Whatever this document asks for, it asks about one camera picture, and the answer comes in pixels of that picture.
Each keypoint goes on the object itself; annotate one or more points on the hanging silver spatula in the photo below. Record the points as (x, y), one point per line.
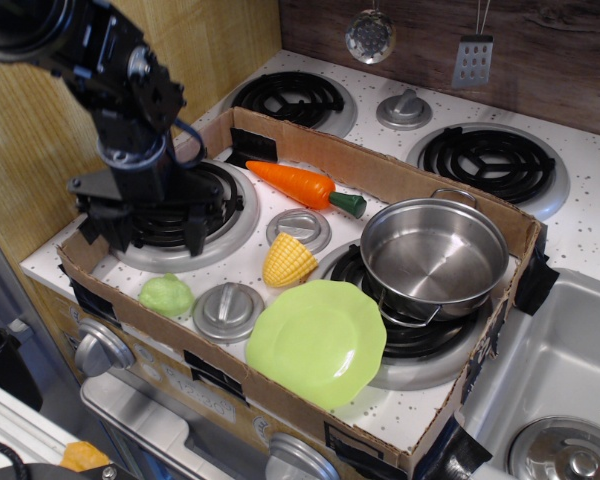
(474, 53)

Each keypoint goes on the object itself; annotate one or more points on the black burner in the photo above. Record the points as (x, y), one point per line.
(511, 164)
(306, 99)
(417, 355)
(235, 220)

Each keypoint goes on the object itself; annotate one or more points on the silver knob stove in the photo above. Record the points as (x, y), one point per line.
(309, 227)
(404, 112)
(227, 313)

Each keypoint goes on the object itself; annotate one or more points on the yellow toy corn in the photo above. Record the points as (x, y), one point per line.
(287, 261)

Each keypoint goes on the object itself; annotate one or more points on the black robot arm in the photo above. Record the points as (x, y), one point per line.
(106, 64)

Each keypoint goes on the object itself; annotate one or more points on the cardboard fence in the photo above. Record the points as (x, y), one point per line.
(384, 178)

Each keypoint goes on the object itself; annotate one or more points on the front left black burner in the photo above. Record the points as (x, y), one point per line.
(235, 220)

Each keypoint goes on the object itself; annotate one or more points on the oven knob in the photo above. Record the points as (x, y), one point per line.
(291, 458)
(100, 350)

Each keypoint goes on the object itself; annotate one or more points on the orange toy bottom left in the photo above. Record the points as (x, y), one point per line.
(81, 456)

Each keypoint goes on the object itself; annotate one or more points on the silver knob rear stove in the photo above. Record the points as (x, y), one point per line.
(404, 112)

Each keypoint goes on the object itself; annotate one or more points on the light green plastic plate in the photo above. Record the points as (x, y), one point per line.
(323, 341)

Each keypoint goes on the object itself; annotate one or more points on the silver knob front stove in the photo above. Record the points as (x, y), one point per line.
(227, 313)

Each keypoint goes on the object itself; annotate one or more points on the stainless steel pan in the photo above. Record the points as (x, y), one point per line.
(432, 259)

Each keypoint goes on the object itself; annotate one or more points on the right oven front knob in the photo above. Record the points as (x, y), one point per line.
(291, 458)

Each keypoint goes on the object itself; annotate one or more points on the green toy broccoli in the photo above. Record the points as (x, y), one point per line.
(167, 295)

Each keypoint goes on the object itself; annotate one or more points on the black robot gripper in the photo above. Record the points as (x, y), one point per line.
(153, 179)

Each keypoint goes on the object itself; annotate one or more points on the silver sink basin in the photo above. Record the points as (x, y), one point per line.
(548, 364)

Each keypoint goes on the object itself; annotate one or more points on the front right black burner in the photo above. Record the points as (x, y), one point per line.
(417, 355)

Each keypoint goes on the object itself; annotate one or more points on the hanging silver strainer ladle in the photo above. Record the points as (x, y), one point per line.
(371, 35)

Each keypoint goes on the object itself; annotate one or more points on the silver oven door handle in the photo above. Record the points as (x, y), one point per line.
(155, 437)

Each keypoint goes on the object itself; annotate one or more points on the silver knob centre stove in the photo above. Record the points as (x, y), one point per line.
(309, 227)

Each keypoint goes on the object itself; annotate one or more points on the left oven front knob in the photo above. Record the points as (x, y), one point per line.
(100, 350)

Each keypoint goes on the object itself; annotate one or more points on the silver sink drain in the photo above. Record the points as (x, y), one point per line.
(555, 448)

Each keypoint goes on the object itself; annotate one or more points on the rear right black burner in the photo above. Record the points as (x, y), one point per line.
(511, 164)

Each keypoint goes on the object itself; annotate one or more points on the orange toy carrot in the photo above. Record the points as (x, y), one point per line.
(311, 189)

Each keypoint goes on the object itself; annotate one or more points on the rear left black burner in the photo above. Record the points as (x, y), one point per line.
(306, 99)

